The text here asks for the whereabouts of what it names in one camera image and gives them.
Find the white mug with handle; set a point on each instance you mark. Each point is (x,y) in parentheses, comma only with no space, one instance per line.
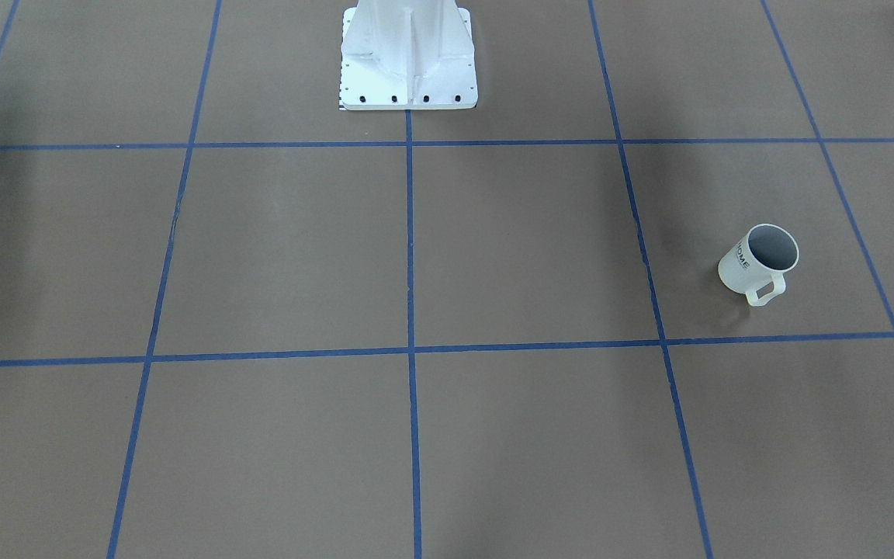
(755,267)

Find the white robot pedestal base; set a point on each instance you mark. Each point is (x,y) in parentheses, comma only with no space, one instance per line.
(407,55)

